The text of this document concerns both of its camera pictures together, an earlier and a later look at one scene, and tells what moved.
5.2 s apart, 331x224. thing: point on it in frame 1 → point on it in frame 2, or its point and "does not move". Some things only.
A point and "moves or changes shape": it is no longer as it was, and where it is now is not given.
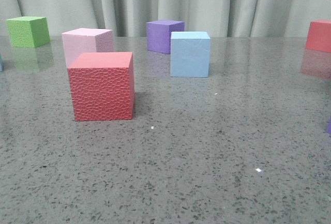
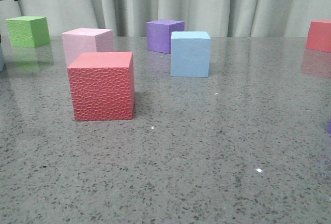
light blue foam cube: x=1 y=62 moves or changes shape
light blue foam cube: x=190 y=54 does not move
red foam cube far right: x=319 y=35 does not move
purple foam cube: x=159 y=34 does not move
